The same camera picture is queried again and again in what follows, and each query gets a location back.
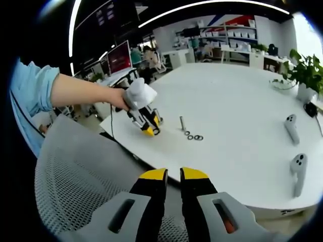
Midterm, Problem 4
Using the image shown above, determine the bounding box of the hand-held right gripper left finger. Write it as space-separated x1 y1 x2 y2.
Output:
59 167 169 242

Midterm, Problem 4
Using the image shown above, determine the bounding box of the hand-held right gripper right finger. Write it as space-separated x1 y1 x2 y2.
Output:
179 166 288 242

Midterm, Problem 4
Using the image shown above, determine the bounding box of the person's left hand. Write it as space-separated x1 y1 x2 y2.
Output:
102 88 132 112

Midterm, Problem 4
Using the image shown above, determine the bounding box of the white standing desk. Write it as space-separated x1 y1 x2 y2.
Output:
97 68 141 89

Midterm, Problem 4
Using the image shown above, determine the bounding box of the red screen monitor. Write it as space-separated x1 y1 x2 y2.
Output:
106 39 133 76

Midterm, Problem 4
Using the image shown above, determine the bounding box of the white cabinet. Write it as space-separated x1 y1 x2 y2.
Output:
169 49 195 69

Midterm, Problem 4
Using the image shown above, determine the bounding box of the grey mesh office chair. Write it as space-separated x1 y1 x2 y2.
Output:
34 113 192 242

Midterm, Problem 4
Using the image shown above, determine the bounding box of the curved ceiling light strip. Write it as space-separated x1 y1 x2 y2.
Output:
68 0 83 58
138 0 291 28

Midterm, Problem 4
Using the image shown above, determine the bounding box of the white handheld controller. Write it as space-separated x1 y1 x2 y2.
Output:
284 114 301 146
289 153 308 198

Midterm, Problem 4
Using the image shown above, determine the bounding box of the shelf with white bins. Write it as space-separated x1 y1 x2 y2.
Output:
199 21 258 48

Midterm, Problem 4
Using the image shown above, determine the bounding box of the white long counter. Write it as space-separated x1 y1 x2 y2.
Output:
221 45 291 70

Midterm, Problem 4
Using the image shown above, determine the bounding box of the small black device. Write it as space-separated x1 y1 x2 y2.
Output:
303 102 318 117

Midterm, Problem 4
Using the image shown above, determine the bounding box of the potted green plant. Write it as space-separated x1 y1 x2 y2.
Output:
271 48 323 101

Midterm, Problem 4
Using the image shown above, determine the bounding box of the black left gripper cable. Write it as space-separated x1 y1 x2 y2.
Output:
109 103 115 141

